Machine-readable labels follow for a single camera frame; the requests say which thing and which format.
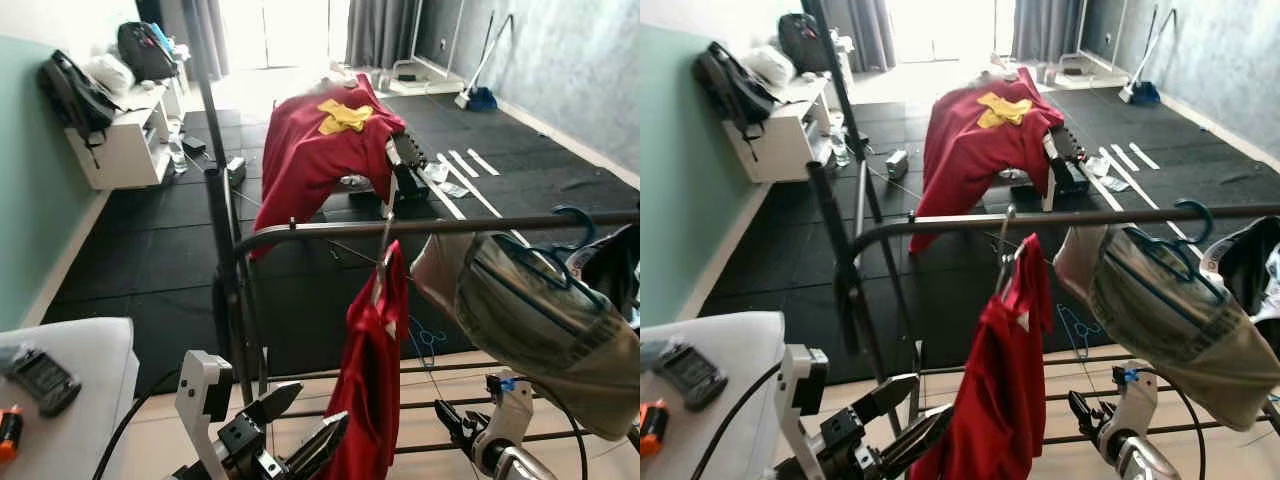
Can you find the mop with blue head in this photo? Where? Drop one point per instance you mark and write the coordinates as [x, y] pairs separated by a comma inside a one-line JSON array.
[[481, 98], [1143, 94]]

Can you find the white metal garment rack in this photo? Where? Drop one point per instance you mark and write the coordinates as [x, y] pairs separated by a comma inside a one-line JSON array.
[[1090, 75], [425, 85]]

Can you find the red shirt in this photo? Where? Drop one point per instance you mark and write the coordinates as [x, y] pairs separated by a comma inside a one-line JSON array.
[[370, 380], [1000, 390]]

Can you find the black metal equipment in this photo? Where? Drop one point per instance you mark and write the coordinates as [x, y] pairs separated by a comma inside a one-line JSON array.
[[1068, 165], [408, 168]]

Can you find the olive green shirt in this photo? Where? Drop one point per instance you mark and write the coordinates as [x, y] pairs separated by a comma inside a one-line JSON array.
[[1170, 320], [540, 340]]

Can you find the teal plastic hanger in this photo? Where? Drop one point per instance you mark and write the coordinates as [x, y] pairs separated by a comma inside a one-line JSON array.
[[593, 228], [1208, 222]]

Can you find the white bag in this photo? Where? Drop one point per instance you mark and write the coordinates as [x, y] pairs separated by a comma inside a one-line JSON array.
[[110, 75], [770, 65]]

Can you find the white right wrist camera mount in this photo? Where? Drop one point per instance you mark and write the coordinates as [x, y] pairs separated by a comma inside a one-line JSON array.
[[1135, 400], [512, 410]]

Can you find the white shelf unit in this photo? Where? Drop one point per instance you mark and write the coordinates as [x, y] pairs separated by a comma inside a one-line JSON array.
[[125, 155], [780, 145]]

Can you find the silver metal hanger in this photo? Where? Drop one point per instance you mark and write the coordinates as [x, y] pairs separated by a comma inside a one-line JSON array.
[[1003, 268], [380, 278]]

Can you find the small grey box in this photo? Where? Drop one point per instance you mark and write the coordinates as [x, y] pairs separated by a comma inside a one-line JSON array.
[[897, 163], [236, 168]]

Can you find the black tripod pole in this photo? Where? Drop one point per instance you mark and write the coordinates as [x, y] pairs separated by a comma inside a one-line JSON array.
[[205, 120], [848, 105]]

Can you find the red cloth with yellow star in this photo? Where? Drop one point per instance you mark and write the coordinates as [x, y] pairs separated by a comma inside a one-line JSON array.
[[965, 150], [300, 160]]

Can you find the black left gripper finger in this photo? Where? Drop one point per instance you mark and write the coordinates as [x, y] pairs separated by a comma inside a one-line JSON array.
[[272, 403], [912, 443], [888, 397], [318, 443]]

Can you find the grey curtain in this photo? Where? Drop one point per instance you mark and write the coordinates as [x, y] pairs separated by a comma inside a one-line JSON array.
[[1045, 28], [380, 30], [870, 30], [205, 35]]

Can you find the thin blue hanger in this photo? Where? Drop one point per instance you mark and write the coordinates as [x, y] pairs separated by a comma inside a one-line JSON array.
[[427, 347], [1078, 335]]

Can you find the black metal clothes rack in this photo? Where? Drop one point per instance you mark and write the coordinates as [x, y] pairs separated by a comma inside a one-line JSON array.
[[228, 300], [848, 300]]

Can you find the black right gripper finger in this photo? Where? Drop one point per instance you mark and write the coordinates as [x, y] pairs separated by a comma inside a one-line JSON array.
[[1097, 408], [452, 425], [465, 415], [1084, 416]]

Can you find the white padded bench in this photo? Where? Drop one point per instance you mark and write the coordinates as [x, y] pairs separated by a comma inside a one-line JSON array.
[[720, 345], [85, 400]]

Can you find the clear water bottle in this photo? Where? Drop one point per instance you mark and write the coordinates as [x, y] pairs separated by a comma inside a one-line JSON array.
[[840, 148], [177, 150]]

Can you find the black and white garment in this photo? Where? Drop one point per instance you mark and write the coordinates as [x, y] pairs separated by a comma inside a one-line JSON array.
[[1245, 265], [615, 265]]

